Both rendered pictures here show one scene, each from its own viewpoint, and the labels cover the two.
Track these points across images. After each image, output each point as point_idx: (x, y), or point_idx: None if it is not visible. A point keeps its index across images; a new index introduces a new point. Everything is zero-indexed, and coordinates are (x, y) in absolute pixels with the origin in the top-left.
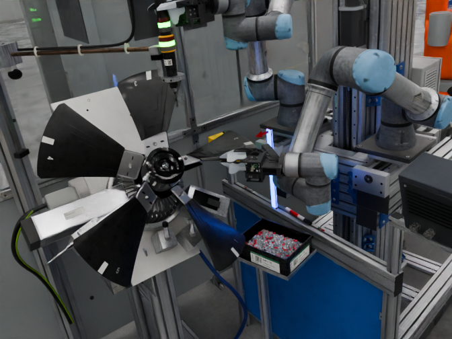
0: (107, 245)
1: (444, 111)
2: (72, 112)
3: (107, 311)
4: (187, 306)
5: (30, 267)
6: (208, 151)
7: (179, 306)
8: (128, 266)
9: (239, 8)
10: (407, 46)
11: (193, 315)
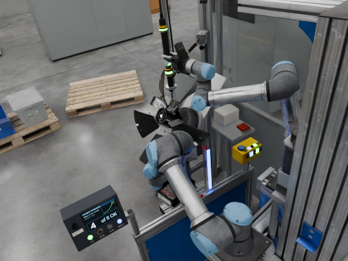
0: (140, 120)
1: (191, 235)
2: (163, 74)
3: (233, 168)
4: (258, 209)
5: None
6: (183, 128)
7: (258, 205)
8: (144, 132)
9: (197, 77)
10: (332, 228)
11: (251, 213)
